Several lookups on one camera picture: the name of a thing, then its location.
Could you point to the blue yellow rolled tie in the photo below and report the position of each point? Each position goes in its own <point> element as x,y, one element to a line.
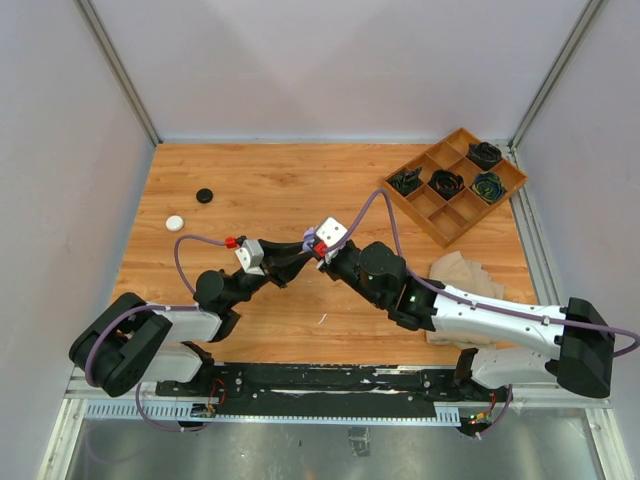
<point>489,187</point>

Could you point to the beige folded cloth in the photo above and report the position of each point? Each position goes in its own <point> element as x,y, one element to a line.
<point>453,269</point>

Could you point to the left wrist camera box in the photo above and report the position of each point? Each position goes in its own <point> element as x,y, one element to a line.
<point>250,256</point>

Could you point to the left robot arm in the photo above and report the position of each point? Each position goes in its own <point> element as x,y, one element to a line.
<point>135,341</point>

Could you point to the white round charging case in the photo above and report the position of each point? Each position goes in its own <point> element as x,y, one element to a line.
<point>174,223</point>

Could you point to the aluminium frame rail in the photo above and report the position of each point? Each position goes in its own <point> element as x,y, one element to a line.
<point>99,33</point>

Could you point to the black orange rolled tie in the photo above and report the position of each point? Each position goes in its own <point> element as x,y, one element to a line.
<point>446,183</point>

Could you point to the black dotted rolled tie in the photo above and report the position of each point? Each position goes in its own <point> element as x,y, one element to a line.
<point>484,154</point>

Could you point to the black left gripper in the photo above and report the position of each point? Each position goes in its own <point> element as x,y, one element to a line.
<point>284,261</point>

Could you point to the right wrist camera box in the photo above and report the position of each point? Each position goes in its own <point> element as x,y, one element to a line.
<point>330,231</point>

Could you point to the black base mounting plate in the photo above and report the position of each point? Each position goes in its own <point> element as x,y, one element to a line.
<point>314,391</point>

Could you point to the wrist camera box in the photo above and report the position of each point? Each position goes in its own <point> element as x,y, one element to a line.
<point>250,256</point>
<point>330,231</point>

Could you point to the dark green rolled tie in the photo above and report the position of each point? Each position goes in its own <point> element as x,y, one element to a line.
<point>406,182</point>

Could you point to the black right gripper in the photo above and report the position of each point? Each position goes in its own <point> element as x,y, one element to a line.
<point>330,262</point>

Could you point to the purple earbud charging case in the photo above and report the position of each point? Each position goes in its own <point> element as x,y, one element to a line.
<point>310,240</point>

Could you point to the wooden compartment tray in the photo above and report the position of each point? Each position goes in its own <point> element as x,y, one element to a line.
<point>446,221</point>

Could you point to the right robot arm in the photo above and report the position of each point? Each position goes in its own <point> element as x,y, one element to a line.
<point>570,344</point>

